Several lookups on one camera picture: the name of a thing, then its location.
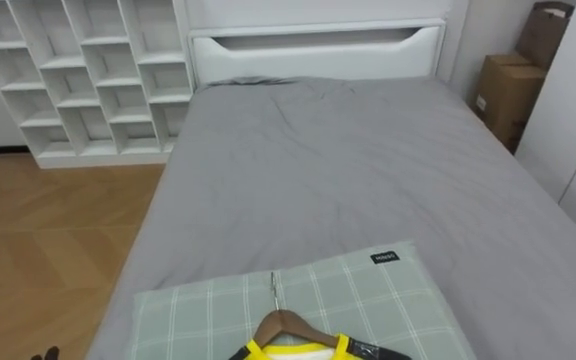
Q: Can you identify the brown wooden clothes hanger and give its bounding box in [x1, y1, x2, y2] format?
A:
[252, 271, 340, 350]

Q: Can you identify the green checked pillow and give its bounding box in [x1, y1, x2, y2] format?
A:
[128, 240, 478, 360]

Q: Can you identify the tall brown cardboard box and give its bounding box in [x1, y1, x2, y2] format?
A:
[515, 0, 576, 71]

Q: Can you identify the yellow and black shirt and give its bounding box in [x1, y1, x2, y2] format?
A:
[227, 333, 413, 360]

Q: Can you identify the grey bed with white headboard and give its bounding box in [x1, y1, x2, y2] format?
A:
[85, 0, 576, 360]

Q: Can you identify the white wardrobe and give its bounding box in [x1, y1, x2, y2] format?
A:
[513, 0, 576, 259]

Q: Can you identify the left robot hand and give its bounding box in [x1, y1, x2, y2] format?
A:
[29, 345, 61, 360]

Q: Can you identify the white cubby shelf unit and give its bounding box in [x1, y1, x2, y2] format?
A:
[0, 0, 194, 170]

